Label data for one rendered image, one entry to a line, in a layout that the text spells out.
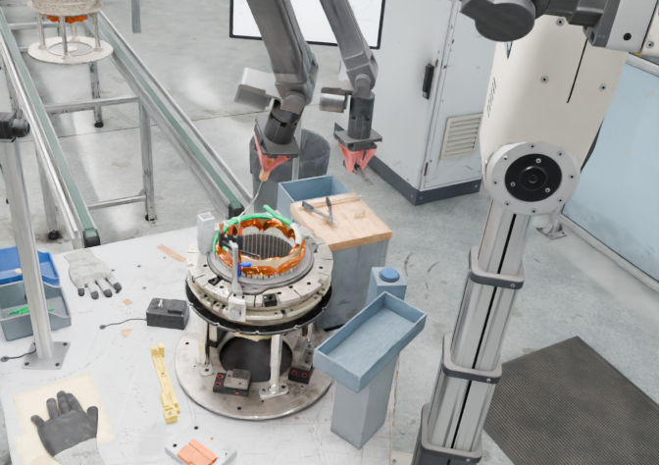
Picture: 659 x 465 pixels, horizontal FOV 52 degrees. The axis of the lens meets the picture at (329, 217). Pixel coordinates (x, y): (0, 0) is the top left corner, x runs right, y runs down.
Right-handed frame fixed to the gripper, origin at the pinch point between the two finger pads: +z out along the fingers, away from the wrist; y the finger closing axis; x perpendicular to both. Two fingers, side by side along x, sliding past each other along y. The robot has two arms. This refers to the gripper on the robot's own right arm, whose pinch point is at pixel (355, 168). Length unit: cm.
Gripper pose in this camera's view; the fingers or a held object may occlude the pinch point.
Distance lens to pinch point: 167.7
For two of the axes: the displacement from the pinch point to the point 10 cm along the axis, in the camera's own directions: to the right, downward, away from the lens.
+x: 4.5, 5.0, -7.4
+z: -0.7, 8.5, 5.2
